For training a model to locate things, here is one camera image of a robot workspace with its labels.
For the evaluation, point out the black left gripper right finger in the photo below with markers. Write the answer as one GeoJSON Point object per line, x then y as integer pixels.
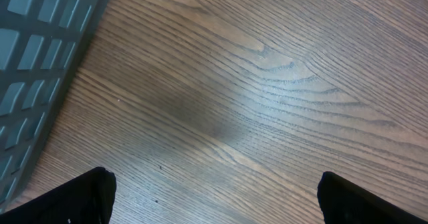
{"type": "Point", "coordinates": [343, 202]}

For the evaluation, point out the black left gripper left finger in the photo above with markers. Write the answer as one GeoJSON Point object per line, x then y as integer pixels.
{"type": "Point", "coordinates": [88, 198]}

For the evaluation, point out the grey plastic mesh basket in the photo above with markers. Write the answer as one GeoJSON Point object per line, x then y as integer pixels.
{"type": "Point", "coordinates": [42, 44]}

